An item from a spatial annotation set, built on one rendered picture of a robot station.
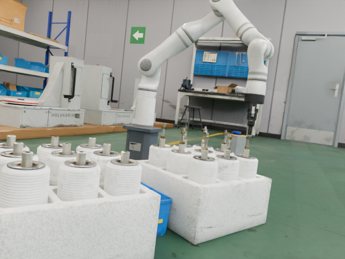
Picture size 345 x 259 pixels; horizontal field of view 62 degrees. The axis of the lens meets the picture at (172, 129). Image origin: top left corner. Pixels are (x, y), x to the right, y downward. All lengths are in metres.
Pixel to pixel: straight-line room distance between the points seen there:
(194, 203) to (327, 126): 5.39
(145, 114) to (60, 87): 2.01
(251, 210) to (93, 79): 2.91
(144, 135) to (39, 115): 1.69
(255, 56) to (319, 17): 5.36
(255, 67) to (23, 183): 0.85
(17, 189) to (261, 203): 0.84
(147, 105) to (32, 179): 0.79
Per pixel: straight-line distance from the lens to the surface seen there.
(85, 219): 0.70
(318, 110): 6.17
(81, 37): 8.28
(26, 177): 0.66
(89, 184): 0.70
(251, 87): 1.12
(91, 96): 3.70
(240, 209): 1.07
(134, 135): 1.34
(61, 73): 3.27
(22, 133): 2.68
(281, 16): 6.48
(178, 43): 1.32
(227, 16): 1.27
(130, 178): 0.75
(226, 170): 1.03
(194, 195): 0.91
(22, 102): 2.91
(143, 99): 1.34
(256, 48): 1.12
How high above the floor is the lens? 0.42
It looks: 5 degrees down
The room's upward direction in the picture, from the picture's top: 7 degrees clockwise
